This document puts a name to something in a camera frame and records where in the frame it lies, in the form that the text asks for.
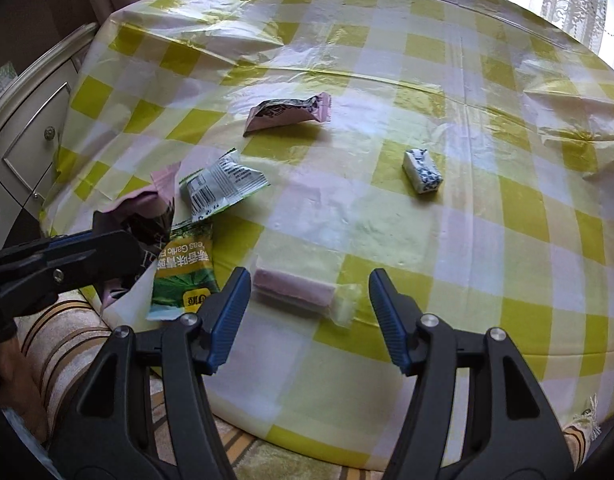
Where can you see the white blue wrapped candy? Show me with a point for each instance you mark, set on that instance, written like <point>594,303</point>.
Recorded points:
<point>423,172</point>

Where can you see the black snack packet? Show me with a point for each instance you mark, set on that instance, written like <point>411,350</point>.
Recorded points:
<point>154,232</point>

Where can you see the white cabinet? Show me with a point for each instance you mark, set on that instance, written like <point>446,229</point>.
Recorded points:
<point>32,125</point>

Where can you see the green white snack packet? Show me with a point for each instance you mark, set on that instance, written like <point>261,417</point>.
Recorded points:
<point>222,185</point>

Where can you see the green patterned item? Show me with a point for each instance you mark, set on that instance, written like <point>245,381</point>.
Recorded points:
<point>2,80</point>

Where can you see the green pea snack packet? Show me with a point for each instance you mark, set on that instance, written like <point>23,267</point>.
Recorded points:
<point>184,270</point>

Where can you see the crumpled pink snack packet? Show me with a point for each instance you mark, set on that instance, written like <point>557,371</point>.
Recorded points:
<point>147,197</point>

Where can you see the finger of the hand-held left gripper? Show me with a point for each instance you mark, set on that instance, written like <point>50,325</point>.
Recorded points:
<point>102,265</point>
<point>72,242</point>

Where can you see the striped beige blanket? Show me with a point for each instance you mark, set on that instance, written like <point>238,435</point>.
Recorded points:
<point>62,355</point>

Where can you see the pink wafer clear wrapper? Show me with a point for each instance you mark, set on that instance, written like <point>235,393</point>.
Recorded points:
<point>297,290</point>

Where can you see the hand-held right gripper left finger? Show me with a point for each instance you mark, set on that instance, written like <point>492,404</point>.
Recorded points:
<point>229,315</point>

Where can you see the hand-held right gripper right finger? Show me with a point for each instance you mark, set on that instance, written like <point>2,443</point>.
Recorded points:
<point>389,320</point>

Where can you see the yellow checked tablecloth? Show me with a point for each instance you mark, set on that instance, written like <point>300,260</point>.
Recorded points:
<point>337,220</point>

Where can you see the person's left hand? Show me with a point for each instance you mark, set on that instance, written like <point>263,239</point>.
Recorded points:
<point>17,390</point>

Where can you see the white lace curtain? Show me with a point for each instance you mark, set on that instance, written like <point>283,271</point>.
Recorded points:
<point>572,0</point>

